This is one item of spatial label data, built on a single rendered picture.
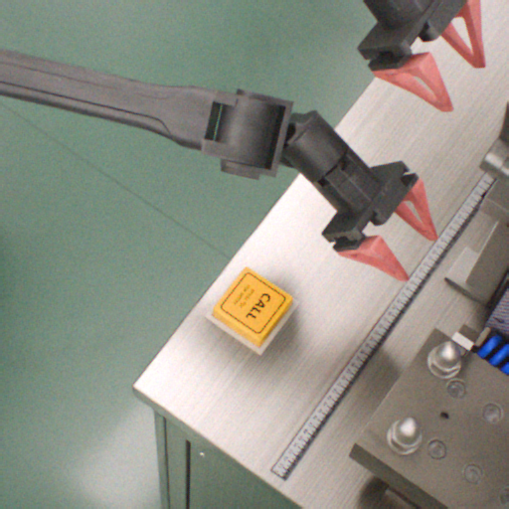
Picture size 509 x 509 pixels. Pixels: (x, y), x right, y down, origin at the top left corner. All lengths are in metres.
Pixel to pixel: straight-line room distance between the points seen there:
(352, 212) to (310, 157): 0.08
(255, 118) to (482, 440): 0.42
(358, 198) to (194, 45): 1.46
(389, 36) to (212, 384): 0.53
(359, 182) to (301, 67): 1.42
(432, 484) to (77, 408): 1.19
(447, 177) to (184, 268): 0.99
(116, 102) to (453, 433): 0.49
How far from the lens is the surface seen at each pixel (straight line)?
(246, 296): 1.54
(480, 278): 1.56
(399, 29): 1.19
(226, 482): 1.66
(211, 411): 1.52
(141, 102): 1.33
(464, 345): 1.41
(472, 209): 1.65
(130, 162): 2.65
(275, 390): 1.53
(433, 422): 1.41
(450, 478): 1.40
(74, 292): 2.54
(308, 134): 1.33
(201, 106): 1.32
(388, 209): 1.37
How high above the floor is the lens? 2.36
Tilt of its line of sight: 67 degrees down
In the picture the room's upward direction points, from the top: 7 degrees clockwise
